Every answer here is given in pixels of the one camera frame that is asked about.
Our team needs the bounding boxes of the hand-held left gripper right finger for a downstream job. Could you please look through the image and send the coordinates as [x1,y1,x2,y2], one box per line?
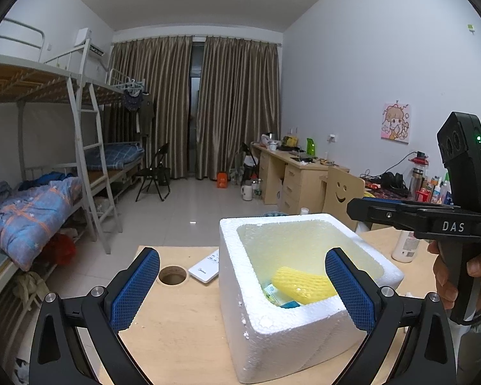
[325,247,458,385]

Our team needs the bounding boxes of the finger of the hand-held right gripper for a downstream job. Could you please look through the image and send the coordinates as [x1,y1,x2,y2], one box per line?
[347,198,426,225]
[361,195,455,209]

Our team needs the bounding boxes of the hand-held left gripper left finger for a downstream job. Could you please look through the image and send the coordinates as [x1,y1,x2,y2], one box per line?
[29,247,161,385]

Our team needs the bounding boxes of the yellow foam net sleeve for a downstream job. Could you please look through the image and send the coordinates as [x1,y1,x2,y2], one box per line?
[272,266,339,304]

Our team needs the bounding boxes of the green snack packet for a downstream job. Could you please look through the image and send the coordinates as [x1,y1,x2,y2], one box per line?
[262,283,289,305]

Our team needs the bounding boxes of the white foam box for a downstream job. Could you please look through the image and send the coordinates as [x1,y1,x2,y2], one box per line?
[218,213,405,384]

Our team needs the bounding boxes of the person's right forearm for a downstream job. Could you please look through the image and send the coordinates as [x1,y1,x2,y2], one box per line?
[453,305,481,385]

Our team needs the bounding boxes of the desk with patterned cover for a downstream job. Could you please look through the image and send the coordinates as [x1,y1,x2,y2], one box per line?
[361,180,453,206]

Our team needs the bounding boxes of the black headphones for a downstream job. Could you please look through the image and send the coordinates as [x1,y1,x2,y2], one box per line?
[379,172,405,191]

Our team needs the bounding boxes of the wooden smiley face chair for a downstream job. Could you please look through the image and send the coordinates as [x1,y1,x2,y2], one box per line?
[320,166,365,231]

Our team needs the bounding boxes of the red lid water flask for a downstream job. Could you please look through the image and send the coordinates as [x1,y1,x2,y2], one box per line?
[409,152,429,201]

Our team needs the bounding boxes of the white lotion pump bottle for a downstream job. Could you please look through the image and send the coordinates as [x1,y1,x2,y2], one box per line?
[392,229,419,263]

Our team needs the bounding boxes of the white remote control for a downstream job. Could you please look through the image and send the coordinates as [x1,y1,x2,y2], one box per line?
[188,249,220,285]

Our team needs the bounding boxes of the red cloth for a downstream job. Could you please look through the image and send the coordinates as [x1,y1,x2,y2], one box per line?
[44,233,77,265]

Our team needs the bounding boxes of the light wooden desk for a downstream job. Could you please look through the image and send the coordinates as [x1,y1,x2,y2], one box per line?
[250,143,350,215]

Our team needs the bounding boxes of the beige cloth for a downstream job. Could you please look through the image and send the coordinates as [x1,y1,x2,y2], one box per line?
[14,271,49,309]

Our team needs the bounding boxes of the blue orange patterned quilt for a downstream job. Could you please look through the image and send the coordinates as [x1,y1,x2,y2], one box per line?
[0,176,83,271]

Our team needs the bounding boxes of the black folding chair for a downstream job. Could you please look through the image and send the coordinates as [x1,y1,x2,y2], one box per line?
[135,142,171,202]

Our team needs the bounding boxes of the blue plaid bedding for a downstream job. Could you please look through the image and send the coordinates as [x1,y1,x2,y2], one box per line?
[84,142,144,171]

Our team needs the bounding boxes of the white bed ladder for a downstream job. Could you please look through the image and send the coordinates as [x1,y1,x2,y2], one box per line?
[66,76,123,254]

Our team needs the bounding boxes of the brown curtain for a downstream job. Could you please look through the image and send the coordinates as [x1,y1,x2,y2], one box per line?
[109,36,193,179]
[196,36,281,181]

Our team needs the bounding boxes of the hanging dark clothes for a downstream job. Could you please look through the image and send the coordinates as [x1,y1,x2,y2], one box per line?
[122,88,155,137]

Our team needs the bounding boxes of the metal bunk bed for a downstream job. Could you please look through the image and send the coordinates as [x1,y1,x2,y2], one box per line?
[0,18,149,321]

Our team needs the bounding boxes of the white air conditioner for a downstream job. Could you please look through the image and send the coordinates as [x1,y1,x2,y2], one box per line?
[74,28,105,57]

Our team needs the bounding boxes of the pink cartoon wall poster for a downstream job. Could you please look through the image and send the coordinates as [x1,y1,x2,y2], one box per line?
[381,102,410,144]

